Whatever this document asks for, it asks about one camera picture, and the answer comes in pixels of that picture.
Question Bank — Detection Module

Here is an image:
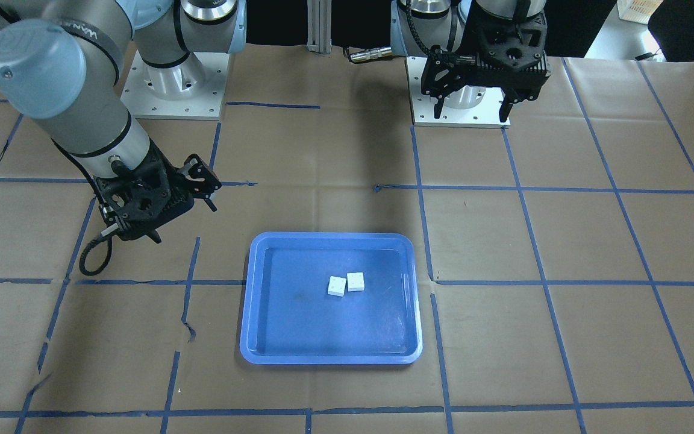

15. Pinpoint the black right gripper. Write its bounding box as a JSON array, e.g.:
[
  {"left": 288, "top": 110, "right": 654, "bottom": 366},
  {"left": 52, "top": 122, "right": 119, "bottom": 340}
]
[{"left": 93, "top": 141, "right": 222, "bottom": 244}]

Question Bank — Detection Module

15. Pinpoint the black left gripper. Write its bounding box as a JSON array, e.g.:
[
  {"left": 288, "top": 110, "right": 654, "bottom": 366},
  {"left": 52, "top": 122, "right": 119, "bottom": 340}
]
[{"left": 421, "top": 6, "right": 551, "bottom": 122}]

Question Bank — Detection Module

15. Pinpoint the white block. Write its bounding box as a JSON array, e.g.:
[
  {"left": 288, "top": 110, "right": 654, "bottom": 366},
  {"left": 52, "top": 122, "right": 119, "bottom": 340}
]
[
  {"left": 346, "top": 272, "right": 366, "bottom": 293},
  {"left": 326, "top": 275, "right": 348, "bottom": 297}
]

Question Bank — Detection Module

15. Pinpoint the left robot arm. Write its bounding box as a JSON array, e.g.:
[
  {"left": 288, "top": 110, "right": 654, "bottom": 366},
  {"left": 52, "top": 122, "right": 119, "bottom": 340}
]
[{"left": 390, "top": 1, "right": 551, "bottom": 128}]

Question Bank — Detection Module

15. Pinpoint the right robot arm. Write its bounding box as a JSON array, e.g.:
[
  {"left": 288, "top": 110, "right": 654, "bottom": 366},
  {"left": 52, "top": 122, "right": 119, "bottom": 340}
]
[{"left": 0, "top": 1, "right": 247, "bottom": 242}]

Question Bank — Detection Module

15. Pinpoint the blue plastic tray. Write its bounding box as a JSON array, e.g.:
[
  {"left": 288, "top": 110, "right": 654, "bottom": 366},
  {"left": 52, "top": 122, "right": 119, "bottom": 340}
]
[{"left": 239, "top": 231, "right": 424, "bottom": 365}]

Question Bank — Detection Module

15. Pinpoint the brown paper table cover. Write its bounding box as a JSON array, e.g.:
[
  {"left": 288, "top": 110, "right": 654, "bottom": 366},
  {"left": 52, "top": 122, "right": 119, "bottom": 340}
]
[{"left": 0, "top": 46, "right": 694, "bottom": 433}]

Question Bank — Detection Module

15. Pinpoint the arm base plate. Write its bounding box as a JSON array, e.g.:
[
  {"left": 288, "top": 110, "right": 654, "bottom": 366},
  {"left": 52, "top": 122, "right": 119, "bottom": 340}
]
[
  {"left": 405, "top": 57, "right": 511, "bottom": 128},
  {"left": 121, "top": 52, "right": 232, "bottom": 121}
]

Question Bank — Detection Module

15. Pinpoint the aluminium frame post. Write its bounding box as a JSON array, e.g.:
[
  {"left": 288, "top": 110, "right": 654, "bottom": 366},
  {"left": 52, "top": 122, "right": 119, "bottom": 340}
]
[{"left": 306, "top": 0, "right": 333, "bottom": 57}]

